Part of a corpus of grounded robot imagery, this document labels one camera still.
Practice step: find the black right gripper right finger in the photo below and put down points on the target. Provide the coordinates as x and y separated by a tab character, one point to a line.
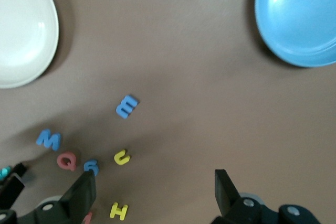
228	200

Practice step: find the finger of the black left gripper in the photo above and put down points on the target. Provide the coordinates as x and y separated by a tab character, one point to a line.
19	169
10	195

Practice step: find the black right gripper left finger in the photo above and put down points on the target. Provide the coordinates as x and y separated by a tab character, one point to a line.
76	203

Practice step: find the blue foam letter g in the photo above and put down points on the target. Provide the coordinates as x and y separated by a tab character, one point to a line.
90	167

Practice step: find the blue foam letter M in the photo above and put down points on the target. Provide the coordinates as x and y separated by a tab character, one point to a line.
50	141

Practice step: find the red foam letter Q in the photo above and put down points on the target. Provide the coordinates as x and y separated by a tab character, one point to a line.
61	161

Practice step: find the yellow foam letter u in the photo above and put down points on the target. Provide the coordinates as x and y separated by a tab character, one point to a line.
118	159

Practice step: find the red foam letter w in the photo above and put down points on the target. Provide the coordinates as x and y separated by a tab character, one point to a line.
88	218

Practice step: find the yellow foam letter H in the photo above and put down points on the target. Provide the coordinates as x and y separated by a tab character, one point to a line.
118	211

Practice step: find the blue foam letter E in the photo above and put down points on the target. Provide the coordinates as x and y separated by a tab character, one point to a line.
125	108

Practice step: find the cream plate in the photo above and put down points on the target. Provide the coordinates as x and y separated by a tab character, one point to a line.
21	24

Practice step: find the brown paper table cover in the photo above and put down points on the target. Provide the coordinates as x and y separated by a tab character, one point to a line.
168	51

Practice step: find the blue plate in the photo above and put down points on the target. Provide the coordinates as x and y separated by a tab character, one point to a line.
302	19

